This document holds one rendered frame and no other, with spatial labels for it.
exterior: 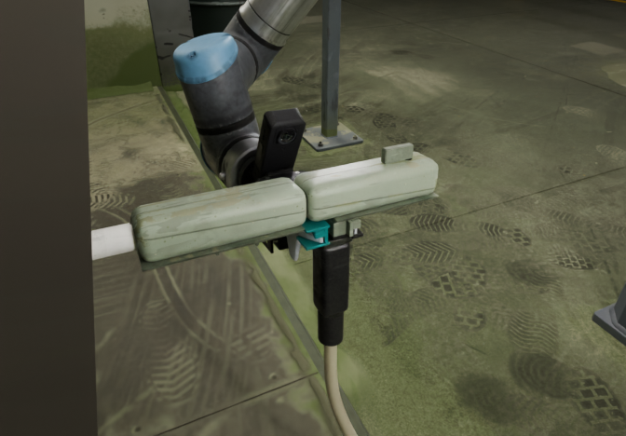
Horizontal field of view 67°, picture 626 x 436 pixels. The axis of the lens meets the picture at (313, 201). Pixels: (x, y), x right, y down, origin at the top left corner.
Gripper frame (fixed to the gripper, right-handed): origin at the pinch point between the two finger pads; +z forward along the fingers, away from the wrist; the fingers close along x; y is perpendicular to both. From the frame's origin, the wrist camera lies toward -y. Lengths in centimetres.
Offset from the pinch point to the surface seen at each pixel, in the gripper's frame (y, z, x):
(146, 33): -3, -198, -14
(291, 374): 44, -24, -5
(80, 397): -9.6, 23.7, 22.8
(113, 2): -16, -197, -1
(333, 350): 17.4, -0.7, -0.8
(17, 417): -9.6, 23.7, 24.7
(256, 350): 43, -32, -2
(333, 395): 24.8, -0.8, -1.0
